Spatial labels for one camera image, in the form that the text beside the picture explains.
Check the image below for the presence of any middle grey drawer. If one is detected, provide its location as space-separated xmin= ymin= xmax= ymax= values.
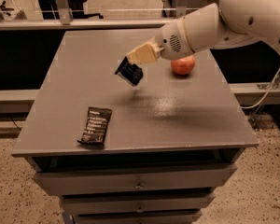
xmin=61 ymin=192 xmax=215 ymax=215

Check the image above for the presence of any blue rxbar blueberry wrapper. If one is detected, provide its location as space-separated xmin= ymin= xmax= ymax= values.
xmin=115 ymin=58 xmax=143 ymax=86

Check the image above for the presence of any bottom grey drawer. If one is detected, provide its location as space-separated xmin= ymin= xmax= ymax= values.
xmin=75 ymin=211 xmax=202 ymax=224

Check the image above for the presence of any grey metal railing frame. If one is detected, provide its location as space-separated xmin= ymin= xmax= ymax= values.
xmin=0 ymin=0 xmax=209 ymax=31

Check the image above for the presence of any top grey drawer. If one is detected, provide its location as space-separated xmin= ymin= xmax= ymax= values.
xmin=34 ymin=163 xmax=236 ymax=196

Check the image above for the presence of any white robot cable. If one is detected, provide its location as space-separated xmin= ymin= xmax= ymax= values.
xmin=240 ymin=59 xmax=280 ymax=110

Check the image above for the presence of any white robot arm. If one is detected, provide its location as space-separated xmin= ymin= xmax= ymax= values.
xmin=126 ymin=0 xmax=280 ymax=64

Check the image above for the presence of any red apple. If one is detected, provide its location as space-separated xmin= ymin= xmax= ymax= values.
xmin=171 ymin=55 xmax=195 ymax=76

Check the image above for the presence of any grey drawer cabinet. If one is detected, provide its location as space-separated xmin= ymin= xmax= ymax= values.
xmin=11 ymin=26 xmax=259 ymax=224

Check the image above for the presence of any black rxbar chocolate wrapper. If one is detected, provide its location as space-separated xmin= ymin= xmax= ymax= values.
xmin=78 ymin=106 xmax=112 ymax=146

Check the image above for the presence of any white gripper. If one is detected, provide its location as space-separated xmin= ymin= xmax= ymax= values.
xmin=126 ymin=17 xmax=194 ymax=64

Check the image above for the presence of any grey drawer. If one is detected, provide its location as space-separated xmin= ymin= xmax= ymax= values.
xmin=34 ymin=163 xmax=236 ymax=196
xmin=75 ymin=211 xmax=202 ymax=224
xmin=61 ymin=192 xmax=215 ymax=215

